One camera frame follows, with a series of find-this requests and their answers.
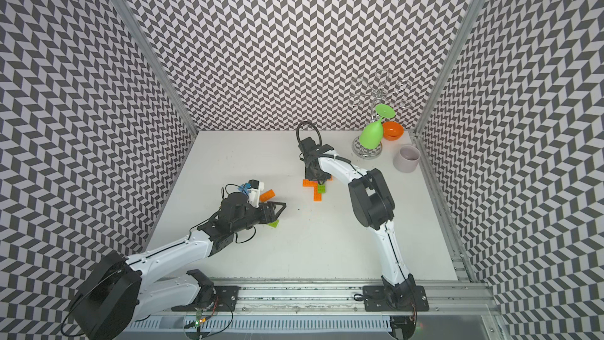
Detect orange lego brick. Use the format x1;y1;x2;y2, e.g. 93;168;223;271
303;179;318;187
260;190;275;202
313;186;322;202

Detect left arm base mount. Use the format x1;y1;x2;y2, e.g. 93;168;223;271
185;269;240;312

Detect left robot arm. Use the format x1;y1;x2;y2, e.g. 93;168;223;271
68;192;286;339

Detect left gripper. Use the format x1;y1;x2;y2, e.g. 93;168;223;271
232;201;287;235

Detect orange plastic bowl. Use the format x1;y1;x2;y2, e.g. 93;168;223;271
382;121;405;141

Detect green plastic wine glass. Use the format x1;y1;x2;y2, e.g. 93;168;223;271
359;104;396;150

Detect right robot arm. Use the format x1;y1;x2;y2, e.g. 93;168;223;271
297;137;417;309

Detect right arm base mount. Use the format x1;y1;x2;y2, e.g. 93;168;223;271
362;284;429;313

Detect grey cup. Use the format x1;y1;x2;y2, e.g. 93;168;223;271
393;145;421;173

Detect aluminium front rail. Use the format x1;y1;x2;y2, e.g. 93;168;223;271
89;279;511;340

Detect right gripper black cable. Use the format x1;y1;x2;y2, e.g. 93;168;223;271
296;120;323;150

